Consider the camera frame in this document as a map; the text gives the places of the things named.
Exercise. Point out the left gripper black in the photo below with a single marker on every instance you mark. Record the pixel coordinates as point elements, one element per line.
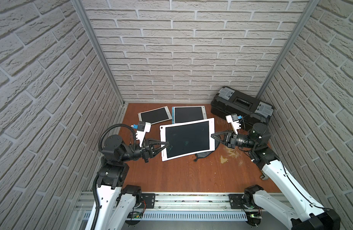
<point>146,151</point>

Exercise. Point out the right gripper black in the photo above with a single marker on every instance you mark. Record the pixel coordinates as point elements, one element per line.
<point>222,134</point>

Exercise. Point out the blue microfiber cleaning mitt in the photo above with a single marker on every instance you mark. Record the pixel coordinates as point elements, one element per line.
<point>205,154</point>

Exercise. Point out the white drawing tablet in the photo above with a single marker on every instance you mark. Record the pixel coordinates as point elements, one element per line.
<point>155,116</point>
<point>187,138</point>

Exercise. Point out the blue-edged drawing tablet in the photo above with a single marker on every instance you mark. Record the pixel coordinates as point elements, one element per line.
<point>182,114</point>

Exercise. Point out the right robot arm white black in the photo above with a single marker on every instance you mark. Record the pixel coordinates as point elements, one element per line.
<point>304,212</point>

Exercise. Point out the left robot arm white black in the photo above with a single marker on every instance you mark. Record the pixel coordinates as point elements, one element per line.
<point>113,201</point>

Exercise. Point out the black toolbox grey latches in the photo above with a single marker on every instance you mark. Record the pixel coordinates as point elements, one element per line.
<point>229,101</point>

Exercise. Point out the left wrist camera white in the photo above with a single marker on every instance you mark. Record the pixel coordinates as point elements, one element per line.
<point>141,129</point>

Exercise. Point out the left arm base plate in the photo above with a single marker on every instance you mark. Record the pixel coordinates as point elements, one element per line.
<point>147,201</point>

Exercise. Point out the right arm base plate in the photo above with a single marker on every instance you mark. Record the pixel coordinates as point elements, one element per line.
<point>237,201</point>

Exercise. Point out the aluminium mounting rail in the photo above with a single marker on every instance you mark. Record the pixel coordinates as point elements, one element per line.
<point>165,201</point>

